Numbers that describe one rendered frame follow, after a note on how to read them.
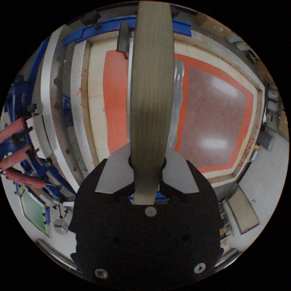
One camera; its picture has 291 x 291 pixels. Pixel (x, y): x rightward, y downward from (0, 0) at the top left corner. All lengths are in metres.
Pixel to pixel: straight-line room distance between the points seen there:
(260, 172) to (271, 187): 0.71
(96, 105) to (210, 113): 0.34
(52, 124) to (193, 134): 0.40
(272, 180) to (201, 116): 3.63
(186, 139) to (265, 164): 3.61
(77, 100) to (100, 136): 0.13
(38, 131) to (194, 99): 0.44
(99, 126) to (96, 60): 0.20
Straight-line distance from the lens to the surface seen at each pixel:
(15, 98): 0.73
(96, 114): 0.28
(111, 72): 0.27
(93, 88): 0.28
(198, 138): 0.32
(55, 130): 0.28
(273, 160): 3.72
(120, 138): 0.28
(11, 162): 0.59
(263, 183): 3.88
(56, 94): 0.29
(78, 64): 0.29
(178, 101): 0.25
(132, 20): 0.30
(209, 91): 0.31
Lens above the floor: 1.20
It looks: 61 degrees down
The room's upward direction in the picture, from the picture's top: 180 degrees clockwise
